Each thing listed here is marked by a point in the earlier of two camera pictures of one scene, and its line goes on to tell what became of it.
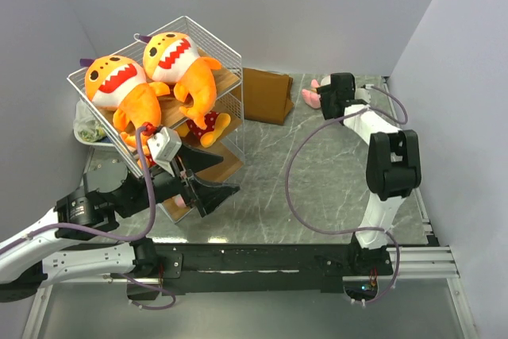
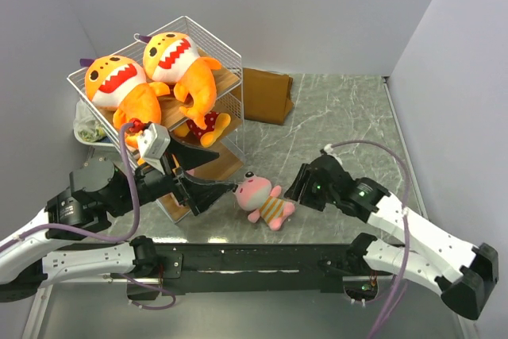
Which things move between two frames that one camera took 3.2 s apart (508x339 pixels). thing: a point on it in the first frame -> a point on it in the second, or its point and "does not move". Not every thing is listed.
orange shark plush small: x=174 y=58 does not move
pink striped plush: x=310 y=96 -> x=256 y=194
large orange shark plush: x=119 y=83 does not move
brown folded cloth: x=267 y=96 does not move
